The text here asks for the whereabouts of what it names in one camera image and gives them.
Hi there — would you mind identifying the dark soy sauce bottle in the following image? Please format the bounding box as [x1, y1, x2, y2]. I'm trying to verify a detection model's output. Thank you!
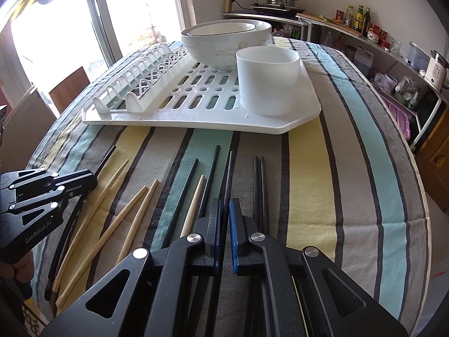
[362, 8, 371, 37]

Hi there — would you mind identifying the pink lid storage bin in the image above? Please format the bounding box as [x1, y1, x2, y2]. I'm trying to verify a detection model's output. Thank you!
[380, 94, 410, 141]

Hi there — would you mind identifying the large white ceramic bowl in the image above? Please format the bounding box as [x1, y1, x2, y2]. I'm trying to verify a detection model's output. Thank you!
[181, 19, 272, 71]

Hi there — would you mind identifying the green oil bottle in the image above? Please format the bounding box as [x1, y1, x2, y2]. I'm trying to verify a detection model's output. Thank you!
[353, 4, 364, 33]

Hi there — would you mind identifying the black induction cooker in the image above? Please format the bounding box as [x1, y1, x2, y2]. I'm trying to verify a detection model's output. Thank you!
[249, 3, 305, 17]

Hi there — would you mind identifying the inner white bowl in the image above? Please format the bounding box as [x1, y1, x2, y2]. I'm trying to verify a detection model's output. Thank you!
[187, 21, 256, 37]

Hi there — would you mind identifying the wooden chair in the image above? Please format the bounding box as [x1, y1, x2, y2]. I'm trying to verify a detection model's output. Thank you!
[49, 67, 90, 114]

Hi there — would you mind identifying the metal kitchen shelf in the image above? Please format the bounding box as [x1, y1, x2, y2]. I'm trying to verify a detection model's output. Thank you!
[222, 11, 447, 152]

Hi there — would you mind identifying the striped tablecloth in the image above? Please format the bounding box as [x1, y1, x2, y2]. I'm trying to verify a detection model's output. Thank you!
[28, 37, 431, 333]

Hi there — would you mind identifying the beige power strip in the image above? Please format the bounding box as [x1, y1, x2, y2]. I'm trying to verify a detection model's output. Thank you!
[224, 0, 233, 13]

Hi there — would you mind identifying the white cylindrical utensil cup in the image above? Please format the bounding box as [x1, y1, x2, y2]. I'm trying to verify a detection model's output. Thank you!
[236, 45, 301, 117]

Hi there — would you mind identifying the wooden chopstick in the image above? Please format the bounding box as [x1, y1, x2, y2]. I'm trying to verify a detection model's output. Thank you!
[116, 179, 159, 265]
[56, 186, 148, 308]
[180, 175, 205, 237]
[51, 160, 129, 293]

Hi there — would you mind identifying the black chopstick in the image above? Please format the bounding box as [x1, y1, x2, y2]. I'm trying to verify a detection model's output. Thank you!
[44, 144, 116, 301]
[220, 151, 234, 205]
[196, 145, 221, 219]
[161, 158, 199, 249]
[260, 157, 269, 235]

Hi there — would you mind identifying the wooden cutting board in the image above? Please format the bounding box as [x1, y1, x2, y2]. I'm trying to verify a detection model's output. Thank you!
[296, 13, 363, 38]

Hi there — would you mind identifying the operator hand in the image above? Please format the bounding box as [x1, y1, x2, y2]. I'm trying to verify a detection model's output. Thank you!
[0, 251, 34, 283]

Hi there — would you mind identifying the clear plastic container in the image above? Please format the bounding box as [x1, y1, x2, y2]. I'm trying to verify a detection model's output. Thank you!
[409, 41, 430, 72]

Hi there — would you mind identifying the white plastic dish rack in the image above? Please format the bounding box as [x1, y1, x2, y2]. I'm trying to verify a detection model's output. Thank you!
[81, 44, 321, 135]

